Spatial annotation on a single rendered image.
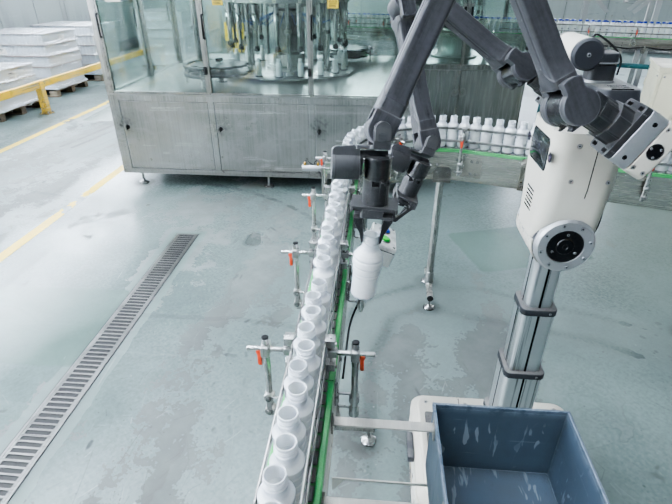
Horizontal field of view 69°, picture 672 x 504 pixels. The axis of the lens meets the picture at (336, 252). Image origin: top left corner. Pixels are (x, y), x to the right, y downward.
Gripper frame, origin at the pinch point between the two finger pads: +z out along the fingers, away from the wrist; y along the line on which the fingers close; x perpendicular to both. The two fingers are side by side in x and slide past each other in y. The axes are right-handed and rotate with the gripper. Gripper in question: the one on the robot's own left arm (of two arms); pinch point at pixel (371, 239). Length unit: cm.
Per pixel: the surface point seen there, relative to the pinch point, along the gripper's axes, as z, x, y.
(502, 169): 34, 161, 66
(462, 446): 48, -14, 27
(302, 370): 14.4, -29.0, -10.6
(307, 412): 18.6, -35.2, -8.6
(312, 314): 14.2, -11.3, -11.4
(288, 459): 16, -47, -10
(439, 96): 70, 530, 67
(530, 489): 55, -18, 44
